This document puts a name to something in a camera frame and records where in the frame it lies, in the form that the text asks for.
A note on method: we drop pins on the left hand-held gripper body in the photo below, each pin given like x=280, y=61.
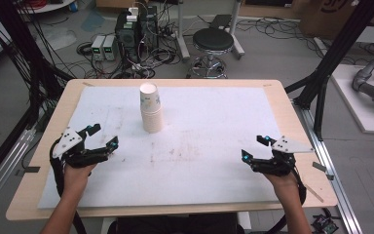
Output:
x=67, y=143

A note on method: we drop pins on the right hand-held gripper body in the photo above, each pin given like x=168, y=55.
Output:
x=289, y=145

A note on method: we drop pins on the single printed paper cup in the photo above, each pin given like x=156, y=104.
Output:
x=149, y=97

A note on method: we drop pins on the person's left hand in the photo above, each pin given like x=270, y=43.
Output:
x=76, y=178

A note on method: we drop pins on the person's right hand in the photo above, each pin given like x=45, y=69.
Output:
x=285, y=187

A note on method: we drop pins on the white foam mat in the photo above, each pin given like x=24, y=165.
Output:
x=201, y=136

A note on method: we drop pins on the thin wooden stick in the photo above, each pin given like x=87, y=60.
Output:
x=313, y=192

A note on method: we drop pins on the white table leg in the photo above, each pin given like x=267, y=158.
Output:
x=245, y=220

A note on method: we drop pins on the white board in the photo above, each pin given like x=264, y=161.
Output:
x=354, y=107

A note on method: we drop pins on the grey power supply unit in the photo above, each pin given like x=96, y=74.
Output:
x=109, y=48
x=97, y=48

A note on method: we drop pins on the green circuit board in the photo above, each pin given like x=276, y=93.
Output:
x=326, y=224

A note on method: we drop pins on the black computer tower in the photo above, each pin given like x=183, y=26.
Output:
x=128, y=39

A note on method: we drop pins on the person's dark clothing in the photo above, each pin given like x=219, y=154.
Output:
x=175, y=226

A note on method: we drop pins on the teal sheet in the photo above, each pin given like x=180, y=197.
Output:
x=92, y=22

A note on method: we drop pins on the white stand leg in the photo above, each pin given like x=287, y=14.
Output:
x=236, y=35
x=182, y=39

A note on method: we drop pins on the black round stool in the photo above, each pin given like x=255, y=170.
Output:
x=213, y=39

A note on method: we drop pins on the white power adapter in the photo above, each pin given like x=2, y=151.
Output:
x=132, y=13

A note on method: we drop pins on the blue tape roll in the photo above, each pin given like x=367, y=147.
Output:
x=73, y=6

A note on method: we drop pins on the black flat pad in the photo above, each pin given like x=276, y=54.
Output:
x=220, y=21

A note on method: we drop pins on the cardboard box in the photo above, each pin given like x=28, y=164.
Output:
x=324, y=16

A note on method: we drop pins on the aluminium rail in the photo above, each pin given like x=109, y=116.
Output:
x=3, y=175
x=334, y=182

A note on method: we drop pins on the black frame post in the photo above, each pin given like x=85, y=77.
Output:
x=334, y=55
x=22, y=48

